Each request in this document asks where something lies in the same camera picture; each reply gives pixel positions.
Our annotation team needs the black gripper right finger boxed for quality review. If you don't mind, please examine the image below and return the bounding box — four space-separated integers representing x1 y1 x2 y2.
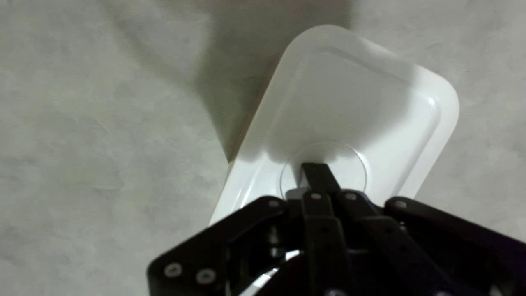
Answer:
319 161 526 296

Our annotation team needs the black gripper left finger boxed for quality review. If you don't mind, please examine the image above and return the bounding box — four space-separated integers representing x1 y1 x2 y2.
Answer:
144 161 333 296

